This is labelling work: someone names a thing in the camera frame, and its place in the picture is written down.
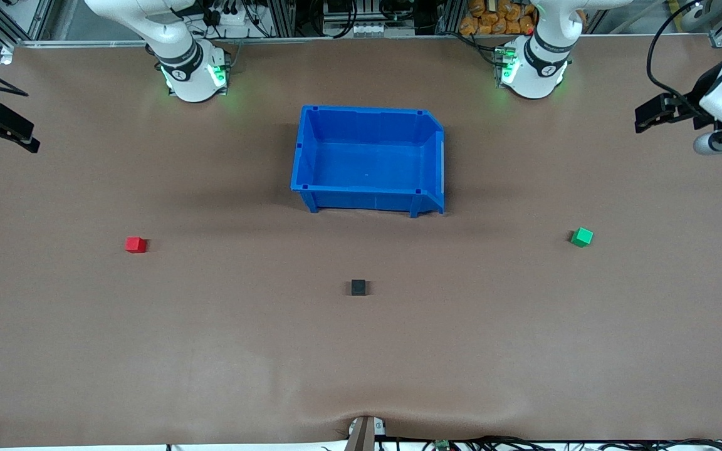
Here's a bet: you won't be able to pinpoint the grey electronics box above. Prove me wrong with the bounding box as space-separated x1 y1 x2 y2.
322 0 418 38

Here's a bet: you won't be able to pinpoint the brown camera mount bracket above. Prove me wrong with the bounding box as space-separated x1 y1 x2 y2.
347 415 387 451

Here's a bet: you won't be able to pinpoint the orange snack bags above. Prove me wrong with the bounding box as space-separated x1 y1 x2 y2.
459 0 536 36

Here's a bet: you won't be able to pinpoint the grey round fitting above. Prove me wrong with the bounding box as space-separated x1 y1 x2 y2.
679 0 716 33

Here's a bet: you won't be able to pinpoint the aluminium frame post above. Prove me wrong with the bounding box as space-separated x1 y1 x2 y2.
436 0 465 36
267 0 296 38

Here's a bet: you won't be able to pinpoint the blue plastic storage bin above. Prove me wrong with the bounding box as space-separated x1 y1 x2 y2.
290 105 446 219

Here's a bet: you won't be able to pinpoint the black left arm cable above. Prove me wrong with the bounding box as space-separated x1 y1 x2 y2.
646 0 706 107

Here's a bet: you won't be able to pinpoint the white power strip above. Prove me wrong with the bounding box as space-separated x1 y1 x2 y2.
201 0 261 29

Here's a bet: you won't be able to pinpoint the aluminium table edge rail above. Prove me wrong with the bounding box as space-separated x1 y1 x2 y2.
15 34 506 48

